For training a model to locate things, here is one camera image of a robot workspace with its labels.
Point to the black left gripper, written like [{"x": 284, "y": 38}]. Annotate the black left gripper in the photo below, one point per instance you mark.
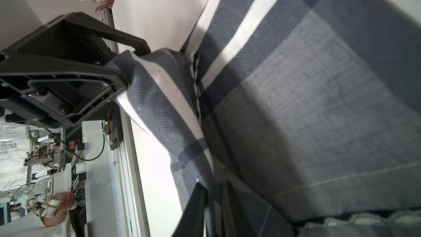
[{"x": 57, "y": 76}]

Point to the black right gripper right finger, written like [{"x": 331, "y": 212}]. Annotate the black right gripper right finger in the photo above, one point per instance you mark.
[{"x": 235, "y": 222}]

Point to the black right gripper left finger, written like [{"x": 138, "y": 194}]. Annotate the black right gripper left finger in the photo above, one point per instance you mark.
[{"x": 192, "y": 223}]

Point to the grey plaid pillowcase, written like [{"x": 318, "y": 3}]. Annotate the grey plaid pillowcase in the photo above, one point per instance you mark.
[{"x": 311, "y": 109}]

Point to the person hand in background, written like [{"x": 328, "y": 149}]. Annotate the person hand in background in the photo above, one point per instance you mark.
[{"x": 66, "y": 199}]

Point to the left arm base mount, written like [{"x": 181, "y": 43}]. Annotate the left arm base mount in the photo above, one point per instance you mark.
[{"x": 113, "y": 128}]

